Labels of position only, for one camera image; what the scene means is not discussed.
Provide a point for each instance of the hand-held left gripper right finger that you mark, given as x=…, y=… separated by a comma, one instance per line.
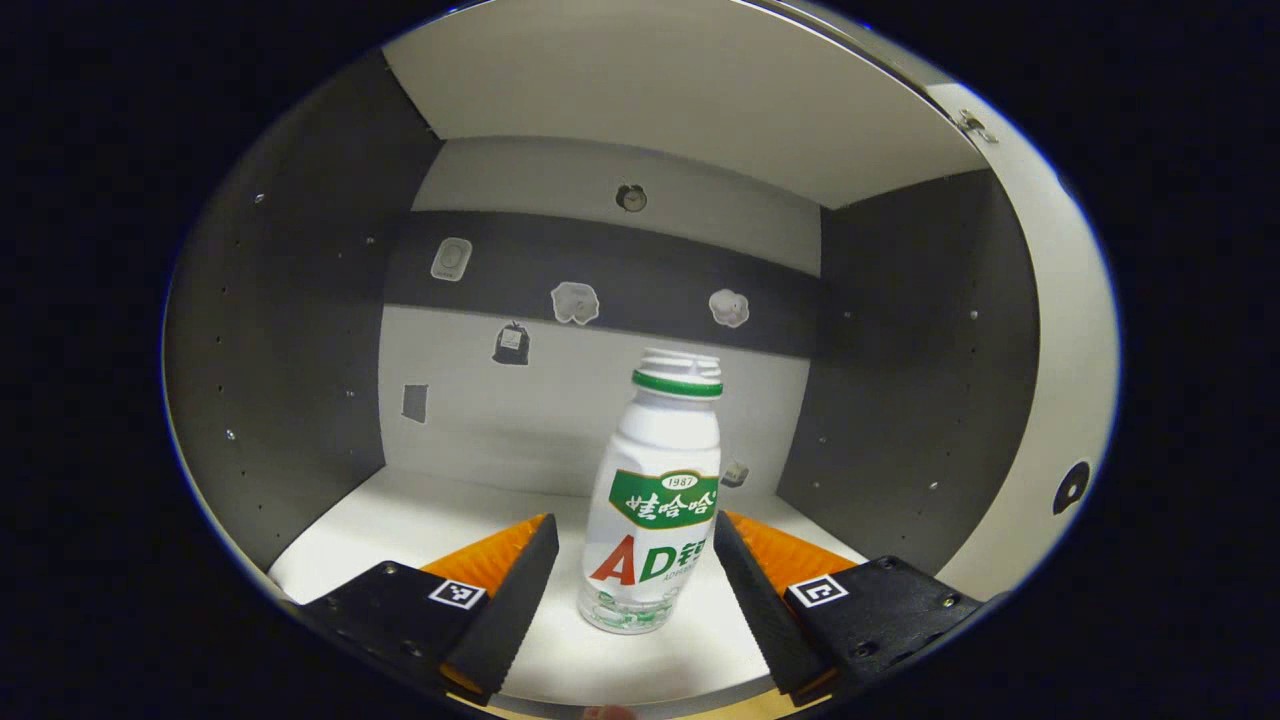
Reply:
x=765, y=610

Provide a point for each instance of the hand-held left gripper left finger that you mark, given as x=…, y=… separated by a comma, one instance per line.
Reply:
x=510, y=610

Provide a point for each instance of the white drink bottle green label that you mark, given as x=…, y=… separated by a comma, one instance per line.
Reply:
x=655, y=450

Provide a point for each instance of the white cabinet door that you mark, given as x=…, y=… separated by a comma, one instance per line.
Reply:
x=1070, y=330

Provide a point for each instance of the white cabinet shelf board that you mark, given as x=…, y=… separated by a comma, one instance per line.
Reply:
x=650, y=90
x=400, y=520

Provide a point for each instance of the white wooden cabinet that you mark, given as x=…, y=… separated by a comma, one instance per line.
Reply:
x=300, y=330

